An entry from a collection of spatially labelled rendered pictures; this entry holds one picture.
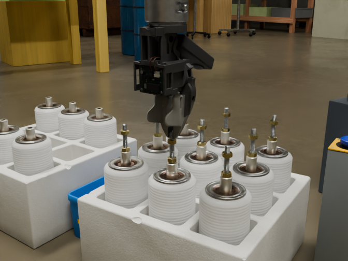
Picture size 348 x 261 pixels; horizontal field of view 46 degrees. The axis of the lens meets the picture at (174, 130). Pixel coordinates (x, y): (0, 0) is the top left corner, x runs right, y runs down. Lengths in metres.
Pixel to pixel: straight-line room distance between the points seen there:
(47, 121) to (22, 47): 2.68
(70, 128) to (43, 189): 0.29
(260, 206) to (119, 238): 0.29
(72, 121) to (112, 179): 0.45
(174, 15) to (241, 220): 0.37
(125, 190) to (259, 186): 0.27
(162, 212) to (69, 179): 0.36
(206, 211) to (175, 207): 0.07
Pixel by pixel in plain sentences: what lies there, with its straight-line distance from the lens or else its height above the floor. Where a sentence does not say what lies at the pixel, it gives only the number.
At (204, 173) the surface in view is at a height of 0.23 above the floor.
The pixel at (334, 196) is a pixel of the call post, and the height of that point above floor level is 0.22.
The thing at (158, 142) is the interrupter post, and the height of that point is 0.27.
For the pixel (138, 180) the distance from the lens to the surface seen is 0.85.
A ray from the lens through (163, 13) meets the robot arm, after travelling 0.69.
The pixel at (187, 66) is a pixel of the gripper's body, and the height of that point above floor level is 0.47.
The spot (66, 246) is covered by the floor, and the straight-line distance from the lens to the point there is 1.09.
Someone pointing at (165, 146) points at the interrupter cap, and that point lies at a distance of 0.97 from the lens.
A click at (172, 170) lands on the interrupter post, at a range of 0.80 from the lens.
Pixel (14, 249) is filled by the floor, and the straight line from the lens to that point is 1.11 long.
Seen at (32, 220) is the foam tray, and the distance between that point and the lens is 1.06.
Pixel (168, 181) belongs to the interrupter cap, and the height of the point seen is 0.25.
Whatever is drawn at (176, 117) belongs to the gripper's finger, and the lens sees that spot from 0.74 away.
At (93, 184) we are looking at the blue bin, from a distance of 1.12.
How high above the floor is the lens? 0.59
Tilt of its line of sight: 18 degrees down
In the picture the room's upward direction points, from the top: straight up
